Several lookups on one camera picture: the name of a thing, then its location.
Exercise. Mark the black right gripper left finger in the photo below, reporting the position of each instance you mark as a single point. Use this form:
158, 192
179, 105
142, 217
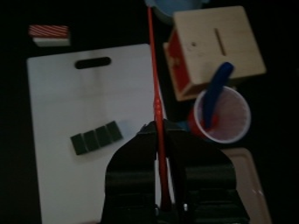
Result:
130, 175

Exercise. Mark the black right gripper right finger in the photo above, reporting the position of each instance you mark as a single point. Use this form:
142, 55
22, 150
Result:
210, 180

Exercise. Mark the dark green sushi roll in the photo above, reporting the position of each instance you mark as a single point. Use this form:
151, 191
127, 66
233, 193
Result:
97, 137

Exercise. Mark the red toy knife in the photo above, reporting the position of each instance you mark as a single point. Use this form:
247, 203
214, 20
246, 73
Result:
158, 110

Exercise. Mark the white plastic cutting board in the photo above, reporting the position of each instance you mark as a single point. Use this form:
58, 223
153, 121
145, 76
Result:
78, 116

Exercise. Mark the red striped nigiri sushi toy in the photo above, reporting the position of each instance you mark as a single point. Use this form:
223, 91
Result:
50, 35

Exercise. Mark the red plastic cup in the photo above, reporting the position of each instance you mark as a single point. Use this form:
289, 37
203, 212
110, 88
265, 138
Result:
227, 116

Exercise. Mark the blue plastic utensil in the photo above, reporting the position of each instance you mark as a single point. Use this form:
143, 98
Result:
215, 90

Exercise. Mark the wooden box with slot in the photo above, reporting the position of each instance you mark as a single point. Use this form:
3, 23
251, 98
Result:
213, 49

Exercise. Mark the light blue bowl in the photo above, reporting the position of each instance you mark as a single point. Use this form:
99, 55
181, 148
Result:
171, 8

